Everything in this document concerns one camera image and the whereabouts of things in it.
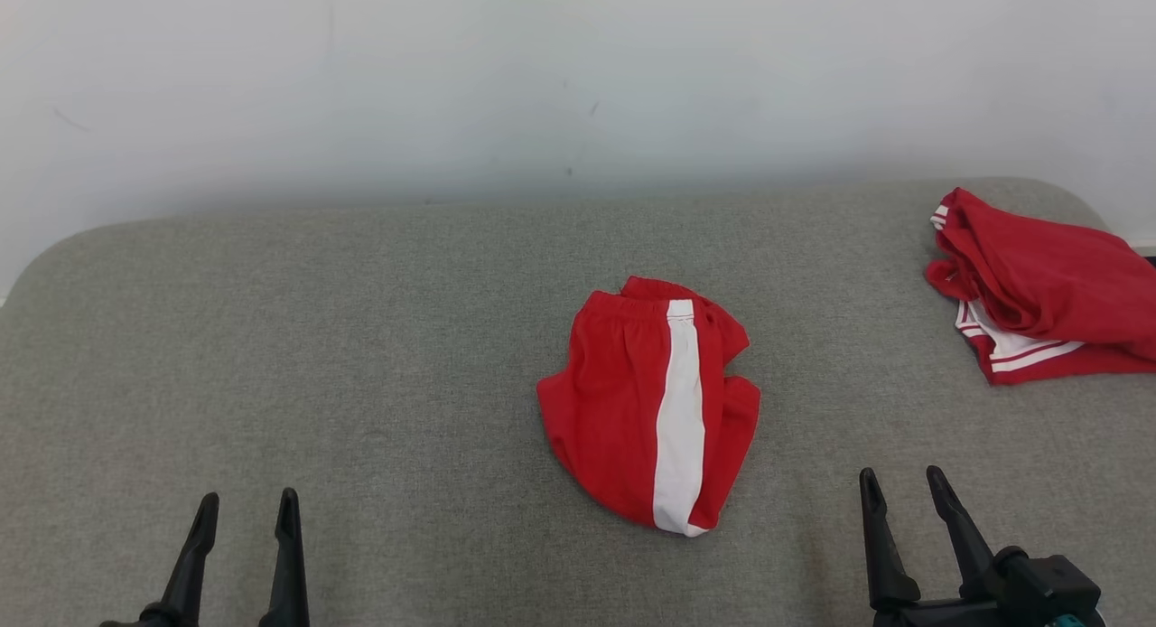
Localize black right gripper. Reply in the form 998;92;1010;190
859;465;1053;627

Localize red shorts with white stripe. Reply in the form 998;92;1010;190
536;276;761;538

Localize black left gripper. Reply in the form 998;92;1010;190
99;488;310;627

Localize red number 23 jersey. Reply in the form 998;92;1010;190
925;187;1156;387

